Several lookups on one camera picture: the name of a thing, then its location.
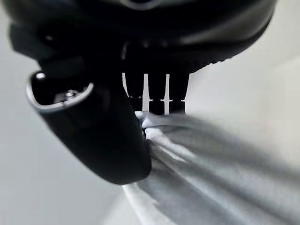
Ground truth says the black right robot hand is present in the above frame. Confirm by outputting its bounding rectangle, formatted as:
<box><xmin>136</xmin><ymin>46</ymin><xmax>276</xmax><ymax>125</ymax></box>
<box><xmin>0</xmin><ymin>0</ymin><xmax>279</xmax><ymax>186</ymax></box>

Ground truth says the white grey garment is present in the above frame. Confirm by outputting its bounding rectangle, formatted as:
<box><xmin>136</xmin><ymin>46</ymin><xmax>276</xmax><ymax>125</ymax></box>
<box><xmin>121</xmin><ymin>110</ymin><xmax>300</xmax><ymax>225</ymax></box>

